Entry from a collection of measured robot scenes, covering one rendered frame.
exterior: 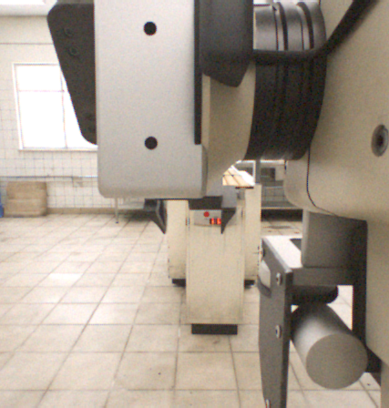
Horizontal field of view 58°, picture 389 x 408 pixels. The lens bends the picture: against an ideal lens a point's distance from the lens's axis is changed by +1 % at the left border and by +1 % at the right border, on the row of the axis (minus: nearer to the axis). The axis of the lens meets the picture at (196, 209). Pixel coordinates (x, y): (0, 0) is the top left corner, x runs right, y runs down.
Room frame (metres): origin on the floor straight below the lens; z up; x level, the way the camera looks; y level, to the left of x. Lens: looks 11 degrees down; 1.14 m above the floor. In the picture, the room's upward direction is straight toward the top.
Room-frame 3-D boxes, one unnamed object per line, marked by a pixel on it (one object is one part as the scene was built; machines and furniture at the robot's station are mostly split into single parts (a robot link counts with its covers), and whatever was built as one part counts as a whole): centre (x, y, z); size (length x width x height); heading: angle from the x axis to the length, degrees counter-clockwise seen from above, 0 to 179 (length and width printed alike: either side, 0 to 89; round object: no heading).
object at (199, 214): (1.89, -0.11, 0.77); 0.24 x 0.04 x 0.14; 88
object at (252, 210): (3.23, -0.16, 0.42); 1.28 x 0.72 x 0.84; 178
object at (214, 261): (2.25, -0.12, 0.45); 0.70 x 0.34 x 0.90; 178
